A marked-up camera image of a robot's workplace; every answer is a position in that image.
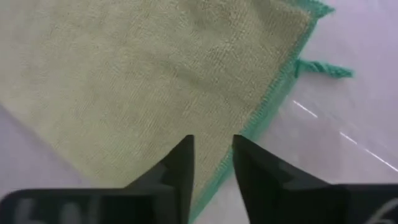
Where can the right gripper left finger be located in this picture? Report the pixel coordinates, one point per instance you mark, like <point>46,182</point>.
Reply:
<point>180,168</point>

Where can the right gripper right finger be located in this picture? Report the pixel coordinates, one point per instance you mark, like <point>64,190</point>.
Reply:
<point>261,180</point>

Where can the green microfiber towel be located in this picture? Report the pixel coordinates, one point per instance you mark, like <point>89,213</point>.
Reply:
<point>124,77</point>

